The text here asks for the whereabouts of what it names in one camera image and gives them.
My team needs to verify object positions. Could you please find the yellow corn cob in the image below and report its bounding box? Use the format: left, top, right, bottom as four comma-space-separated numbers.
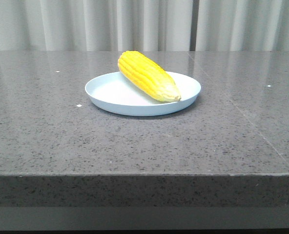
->
118, 51, 181, 102

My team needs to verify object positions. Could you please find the light blue round plate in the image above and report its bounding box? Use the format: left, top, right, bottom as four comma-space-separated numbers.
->
85, 72, 201, 117

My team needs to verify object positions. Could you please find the grey pleated curtain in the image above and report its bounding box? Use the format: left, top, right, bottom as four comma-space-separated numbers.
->
0, 0, 289, 51

